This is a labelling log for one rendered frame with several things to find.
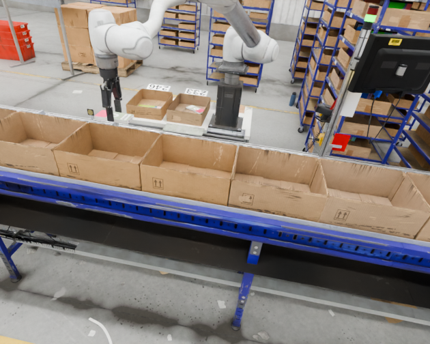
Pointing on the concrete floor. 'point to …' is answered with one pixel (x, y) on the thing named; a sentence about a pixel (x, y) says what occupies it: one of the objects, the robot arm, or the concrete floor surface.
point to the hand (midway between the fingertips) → (114, 111)
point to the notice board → (61, 29)
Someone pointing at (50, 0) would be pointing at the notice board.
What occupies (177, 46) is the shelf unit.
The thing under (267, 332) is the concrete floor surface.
